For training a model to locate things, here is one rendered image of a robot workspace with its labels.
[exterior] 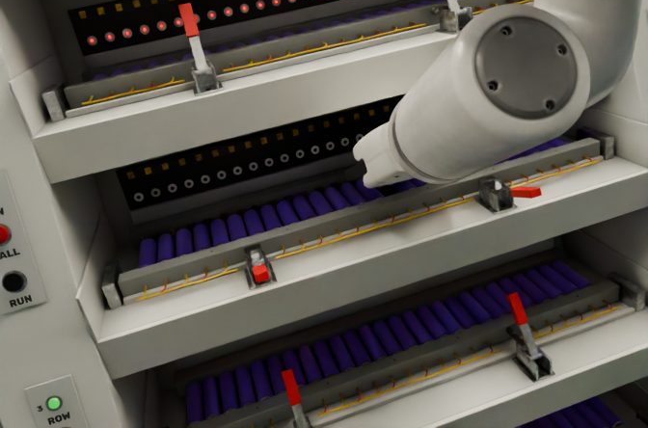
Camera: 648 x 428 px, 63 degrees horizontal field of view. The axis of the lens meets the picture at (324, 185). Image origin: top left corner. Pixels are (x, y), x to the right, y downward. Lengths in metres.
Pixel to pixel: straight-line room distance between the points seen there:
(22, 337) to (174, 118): 0.24
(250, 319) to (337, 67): 0.26
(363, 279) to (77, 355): 0.27
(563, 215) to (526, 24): 0.34
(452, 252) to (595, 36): 0.27
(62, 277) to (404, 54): 0.38
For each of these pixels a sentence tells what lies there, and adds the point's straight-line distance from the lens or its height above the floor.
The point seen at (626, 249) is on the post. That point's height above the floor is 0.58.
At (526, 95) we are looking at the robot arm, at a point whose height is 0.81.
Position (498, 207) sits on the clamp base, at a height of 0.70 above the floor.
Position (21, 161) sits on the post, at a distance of 0.53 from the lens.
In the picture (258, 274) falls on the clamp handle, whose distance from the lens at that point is 0.46.
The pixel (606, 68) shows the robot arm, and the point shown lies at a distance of 0.40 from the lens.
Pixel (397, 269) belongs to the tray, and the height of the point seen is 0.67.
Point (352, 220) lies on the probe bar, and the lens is 0.58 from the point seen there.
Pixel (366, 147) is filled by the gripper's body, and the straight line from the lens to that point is 0.49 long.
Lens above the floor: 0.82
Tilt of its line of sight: 6 degrees down
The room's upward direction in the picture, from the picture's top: 15 degrees counter-clockwise
